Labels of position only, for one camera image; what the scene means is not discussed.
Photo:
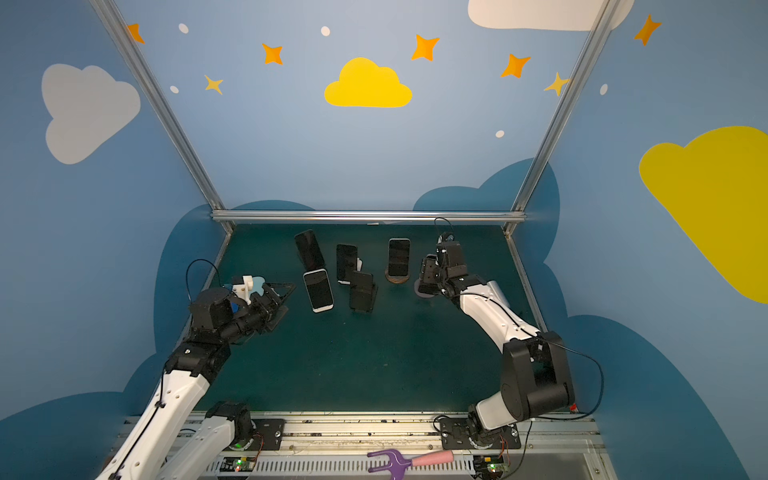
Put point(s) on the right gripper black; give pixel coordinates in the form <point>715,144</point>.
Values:
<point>432,271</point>

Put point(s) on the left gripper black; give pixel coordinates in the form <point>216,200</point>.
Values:
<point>267,306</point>

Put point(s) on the black phone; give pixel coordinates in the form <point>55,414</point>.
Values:
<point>361,278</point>
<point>309,249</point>
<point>346,262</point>

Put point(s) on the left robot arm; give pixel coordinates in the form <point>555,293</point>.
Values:
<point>220,318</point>

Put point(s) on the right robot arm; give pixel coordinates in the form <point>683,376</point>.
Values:
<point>535,373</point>

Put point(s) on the purple round phone stand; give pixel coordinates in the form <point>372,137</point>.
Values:
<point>426,290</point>

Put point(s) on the round wooden phone stand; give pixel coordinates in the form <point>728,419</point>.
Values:
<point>396,279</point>

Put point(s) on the phone on wooden stand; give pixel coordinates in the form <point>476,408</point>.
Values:
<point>398,258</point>

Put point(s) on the white framed phone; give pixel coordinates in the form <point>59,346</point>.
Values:
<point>319,290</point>

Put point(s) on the black folding phone stand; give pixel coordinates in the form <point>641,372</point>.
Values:
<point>307,258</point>

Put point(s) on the small black phone stand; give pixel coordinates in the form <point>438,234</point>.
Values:
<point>362,297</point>

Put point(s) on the light blue toy shovel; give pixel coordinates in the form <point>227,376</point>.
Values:
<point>256,285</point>

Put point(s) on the purple pink toy fork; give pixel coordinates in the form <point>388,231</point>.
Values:
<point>397,465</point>

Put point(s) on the aluminium frame rail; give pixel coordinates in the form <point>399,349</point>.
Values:
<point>366,217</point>

